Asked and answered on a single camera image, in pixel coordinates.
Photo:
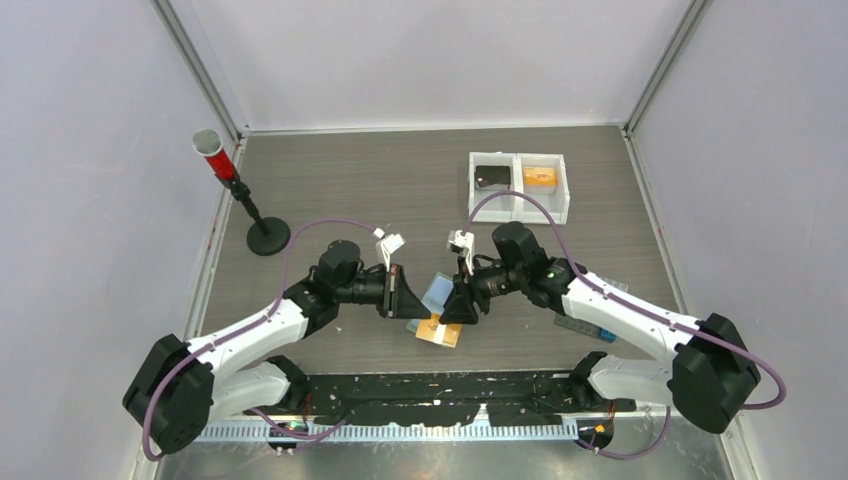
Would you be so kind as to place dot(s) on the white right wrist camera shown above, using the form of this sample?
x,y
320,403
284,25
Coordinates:
x,y
462,244

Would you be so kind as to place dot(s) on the orange credit card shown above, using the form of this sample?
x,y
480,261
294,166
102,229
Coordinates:
x,y
539,177
433,331

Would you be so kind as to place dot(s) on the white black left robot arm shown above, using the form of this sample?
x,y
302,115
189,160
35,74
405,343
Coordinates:
x,y
182,386

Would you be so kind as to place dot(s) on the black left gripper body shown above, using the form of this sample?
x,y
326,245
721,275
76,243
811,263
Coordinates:
x,y
373,289

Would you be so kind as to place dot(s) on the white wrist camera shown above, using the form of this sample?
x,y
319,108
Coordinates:
x,y
462,244
386,245

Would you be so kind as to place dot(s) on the green card holder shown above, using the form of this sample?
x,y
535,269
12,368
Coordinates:
x,y
434,298

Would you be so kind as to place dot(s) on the grey lego brick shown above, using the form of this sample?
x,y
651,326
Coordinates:
x,y
616,284

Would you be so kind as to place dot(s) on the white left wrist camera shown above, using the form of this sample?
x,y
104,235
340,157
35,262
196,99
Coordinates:
x,y
386,245

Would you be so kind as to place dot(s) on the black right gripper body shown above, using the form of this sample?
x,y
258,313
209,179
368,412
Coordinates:
x,y
487,283

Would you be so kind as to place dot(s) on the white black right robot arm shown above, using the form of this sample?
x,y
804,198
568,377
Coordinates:
x,y
700,367

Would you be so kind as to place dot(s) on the orange box in bin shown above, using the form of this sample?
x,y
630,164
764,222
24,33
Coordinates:
x,y
533,189

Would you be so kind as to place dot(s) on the aluminium front rail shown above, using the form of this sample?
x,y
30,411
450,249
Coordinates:
x,y
283,430

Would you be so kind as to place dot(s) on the red microphone on stand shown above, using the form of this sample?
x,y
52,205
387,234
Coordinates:
x,y
267,236

